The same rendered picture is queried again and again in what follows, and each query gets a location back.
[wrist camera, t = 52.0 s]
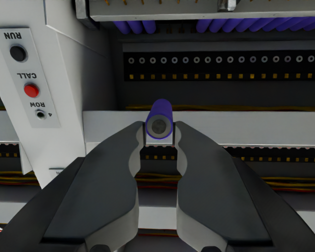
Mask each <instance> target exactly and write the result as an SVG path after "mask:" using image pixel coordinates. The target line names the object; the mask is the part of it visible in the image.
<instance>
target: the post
mask: <svg viewBox="0 0 315 252"><path fill-rule="evenodd" d="M10 28H30V31H31V35H32V38H33V41H34V44H35V47H36V51H37V54H38V57H39V60H40V63H41V67H42V70H43V73H44V76H45V79H46V83H47V86H48V89H49V92H50V95H51V99H52V102H53V105H54V108H55V111H56V115H57V118H58V121H59V124H60V128H32V127H31V124H30V122H29V119H28V117H27V114H26V112H25V109H24V107H23V104H22V102H21V99H20V97H19V94H18V92H17V89H16V87H15V84H14V82H13V79H12V77H11V74H10V72H9V69H8V67H7V64H6V62H5V59H4V57H3V54H2V52H1V49H0V98H1V100H2V102H3V104H4V107H5V109H6V111H7V113H8V115H9V118H10V120H11V122H12V124H13V126H14V129H15V131H16V133H17V135H18V138H19V140H20V142H21V144H22V146H23V149H24V151H25V153H26V155H27V158H28V160H29V162H30V164H31V166H32V169H33V171H34V173H35V175H36V178H37V180H38V182H39V184H40V186H41V189H43V188H44V187H45V186H46V185H47V184H48V183H50V182H51V181H52V177H51V175H50V172H49V169H65V168H66V167H67V166H68V165H69V164H71V163H72V162H73V161H74V160H75V159H76V158H77V157H85V156H86V155H85V140H84V124H83V111H119V106H118V98H117V91H116V83H115V76H114V68H113V61H112V53H111V46H110V38H109V31H108V29H106V40H107V57H104V56H102V55H101V54H99V53H97V52H95V51H93V50H91V49H89V48H87V47H86V46H84V45H82V44H80V43H78V42H76V41H74V40H72V39H71V38H69V37H67V36H65V35H63V34H61V33H59V32H57V31H56V30H54V29H52V28H50V27H48V26H46V25H45V16H44V5H43V0H0V29H10Z"/></svg>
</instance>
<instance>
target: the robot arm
mask: <svg viewBox="0 0 315 252"><path fill-rule="evenodd" d="M146 141H147V132H146V122H143V121H136V122H134V123H132V124H130V125H129V126H127V127H125V128H123V129H122V130H120V131H118V132H117V133H115V134H113V135H111V136H110V137H108V138H107V139H105V140H104V141H102V142H101V143H100V144H98V145H97V146H96V147H95V148H94V149H92V150H91V151H90V152H89V153H88V154H87V155H86V156H85V157H77V158H76V159H75V160H74V161H73V162H72V163H70V164H69V165H68V166H67V167H66V168H65V169H64V170H63V171H62V172H61V173H59V174H58V175H57V176H56V177H55V178H54V179H53V180H52V181H51V182H49V183H48V184H47V185H46V186H45V187H44V188H43V189H42V190H41V191H40V192H38V193H37V194H36V195H35V196H34V197H33V198H32V199H31V200H30V201H29V202H28V203H27V204H25V205H24V206H23V207H22V208H21V209H20V211H19V212H18V213H17V214H16V215H15V216H14V217H13V218H12V219H11V220H10V221H9V223H8V224H7V225H6V226H5V227H4V229H3V230H2V231H1V232H0V252H114V251H115V250H117V249H118V248H120V247H121V246H123V245H124V244H126V243H127V242H129V241H130V240H132V239H133V238H134V237H135V236H136V234H137V232H138V224H139V199H138V187H137V181H136V180H135V179H134V177H135V175H136V174H137V172H138V171H139V170H140V168H141V163H140V150H141V149H142V148H143V147H144V146H146ZM172 146H175V148H176V149H177V170H178V171H179V172H180V174H181V175H182V178H181V179H180V180H179V181H178V184H177V202H176V230H177V234H178V236H179V237H180V238H181V239H182V240H183V241H184V242H186V243H187V244H188V245H190V246H191V247H193V248H194V249H195V250H197V251H198V252H315V233H314V232H313V231H312V230H311V228H310V227H309V226H308V225H307V223H306V222H305V221H304V220H303V219H302V218H301V216H300V215H299V214H298V213H297V212H296V211H295V210H294V209H293V208H292V207H291V206H290V205H289V204H288V203H287V202H286V201H285V200H284V199H283V198H282V197H281V196H280V195H279V194H278V193H277V192H276V191H274V190H273V189H272V188H271V187H270V186H269V185H268V184H267V183H266V182H265V181H264V180H263V179H262V178H261V177H260V176H259V175H258V174H257V173H255V172H254V171H253V170H252V169H251V168H250V167H249V166H248V165H247V164H246V163H245V162H244V161H243V160H242V159H241V158H240V157H232V156H231V155H230V154H229V153H228V152H227V151H226V150H225V149H224V148H223V147H221V146H220V145H219V144H218V143H216V142H215V141H214V140H212V139H211V138H209V137H208V136H206V135H204V134H203V133H201V132H199V131H198V130H196V129H194V128H193V127H191V126H189V125H188V124H186V123H184V122H182V121H176V122H173V125H172Z"/></svg>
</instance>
